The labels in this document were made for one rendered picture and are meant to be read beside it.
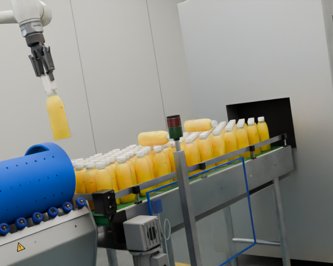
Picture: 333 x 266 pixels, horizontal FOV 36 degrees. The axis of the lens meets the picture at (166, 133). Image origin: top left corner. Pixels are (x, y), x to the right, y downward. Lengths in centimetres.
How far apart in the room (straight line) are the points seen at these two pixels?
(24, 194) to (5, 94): 326
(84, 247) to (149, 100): 426
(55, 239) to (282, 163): 172
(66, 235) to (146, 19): 465
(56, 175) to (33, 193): 13
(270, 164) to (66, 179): 150
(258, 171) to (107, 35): 339
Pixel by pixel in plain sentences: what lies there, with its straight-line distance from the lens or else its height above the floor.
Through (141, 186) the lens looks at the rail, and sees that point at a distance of 234.
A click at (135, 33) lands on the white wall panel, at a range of 635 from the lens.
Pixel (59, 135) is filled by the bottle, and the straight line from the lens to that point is 214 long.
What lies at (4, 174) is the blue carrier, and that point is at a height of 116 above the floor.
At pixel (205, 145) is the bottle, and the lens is 280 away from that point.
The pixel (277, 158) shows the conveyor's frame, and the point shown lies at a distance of 331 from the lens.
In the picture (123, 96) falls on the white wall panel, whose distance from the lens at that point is 607.
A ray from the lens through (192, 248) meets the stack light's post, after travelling 237.
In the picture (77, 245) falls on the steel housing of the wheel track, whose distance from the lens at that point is 220.
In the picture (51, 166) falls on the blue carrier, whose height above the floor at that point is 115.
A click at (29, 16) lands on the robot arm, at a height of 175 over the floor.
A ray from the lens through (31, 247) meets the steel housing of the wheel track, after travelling 207.
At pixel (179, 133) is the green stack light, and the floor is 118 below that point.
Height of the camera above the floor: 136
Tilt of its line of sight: 4 degrees down
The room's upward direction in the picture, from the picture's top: 9 degrees counter-clockwise
